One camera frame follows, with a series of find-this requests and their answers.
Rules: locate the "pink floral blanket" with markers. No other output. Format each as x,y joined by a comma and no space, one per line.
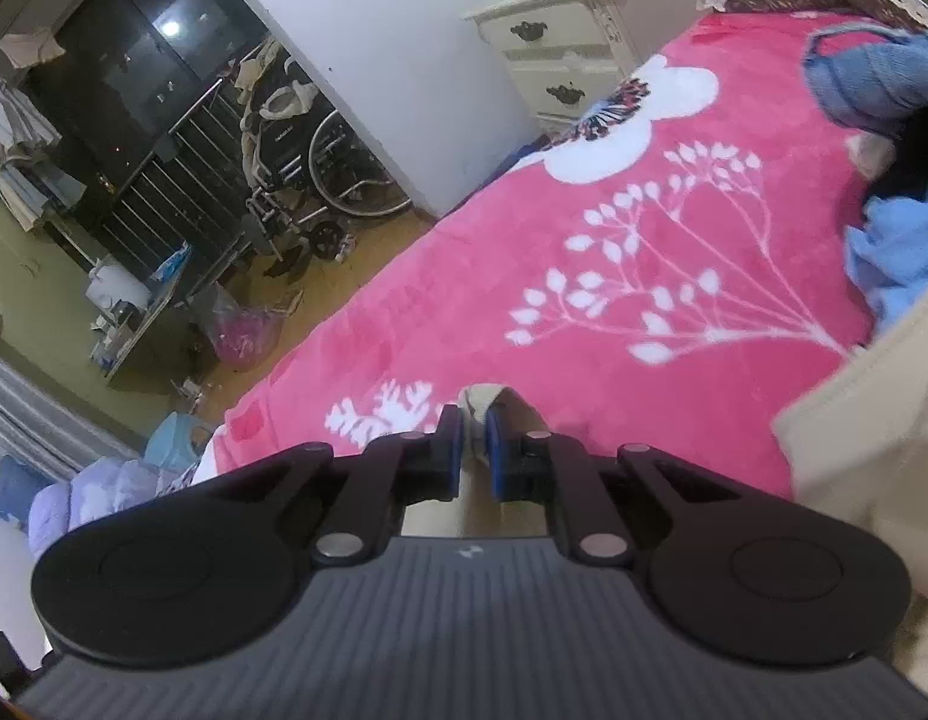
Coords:
509,277

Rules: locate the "blue packet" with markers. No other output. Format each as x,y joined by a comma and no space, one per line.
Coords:
171,264

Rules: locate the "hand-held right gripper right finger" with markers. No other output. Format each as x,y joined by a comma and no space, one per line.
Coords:
497,457

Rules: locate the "cluttered table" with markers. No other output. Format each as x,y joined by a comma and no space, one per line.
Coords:
145,322

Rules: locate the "blue water jug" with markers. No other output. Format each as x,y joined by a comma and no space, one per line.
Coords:
17,487

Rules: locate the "hanging white shirt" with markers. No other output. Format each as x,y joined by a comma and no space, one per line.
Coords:
17,142

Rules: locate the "black garment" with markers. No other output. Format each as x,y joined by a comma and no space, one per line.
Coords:
913,157

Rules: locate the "hanging beige cloth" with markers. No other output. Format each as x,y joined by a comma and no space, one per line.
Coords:
32,46

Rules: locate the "cream nightstand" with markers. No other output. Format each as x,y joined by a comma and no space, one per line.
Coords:
576,37

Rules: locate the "pink plastic bag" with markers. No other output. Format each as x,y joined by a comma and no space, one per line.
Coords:
242,330

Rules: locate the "grey striped curtain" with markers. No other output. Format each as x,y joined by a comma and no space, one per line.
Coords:
44,405

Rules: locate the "beige clothes on wheelchair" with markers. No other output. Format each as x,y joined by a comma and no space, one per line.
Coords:
284,94

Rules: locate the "metal balcony railing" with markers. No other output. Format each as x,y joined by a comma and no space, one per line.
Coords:
186,157

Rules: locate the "white jug on balcony shelf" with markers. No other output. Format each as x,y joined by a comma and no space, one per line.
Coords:
115,289

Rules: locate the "light blue garment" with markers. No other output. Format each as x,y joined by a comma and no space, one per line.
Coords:
898,255

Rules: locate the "wheelchair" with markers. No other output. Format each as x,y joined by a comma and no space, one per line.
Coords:
314,165

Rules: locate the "dark blue garment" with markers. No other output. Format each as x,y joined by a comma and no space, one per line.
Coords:
868,75

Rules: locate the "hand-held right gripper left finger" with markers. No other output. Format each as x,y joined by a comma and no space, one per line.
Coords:
450,457

